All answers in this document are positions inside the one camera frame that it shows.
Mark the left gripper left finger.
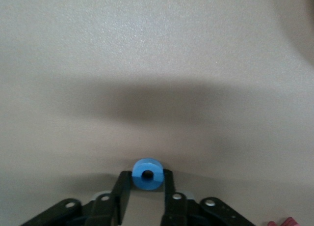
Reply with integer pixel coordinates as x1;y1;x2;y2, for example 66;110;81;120
85;170;132;226

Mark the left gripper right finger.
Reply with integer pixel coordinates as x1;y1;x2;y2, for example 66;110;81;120
160;169;199;226

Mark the dark red foam letter k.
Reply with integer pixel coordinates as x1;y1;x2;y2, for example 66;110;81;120
266;217;300;226

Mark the blue foam letter o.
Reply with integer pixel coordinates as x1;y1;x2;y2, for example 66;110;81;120
131;157;164;191

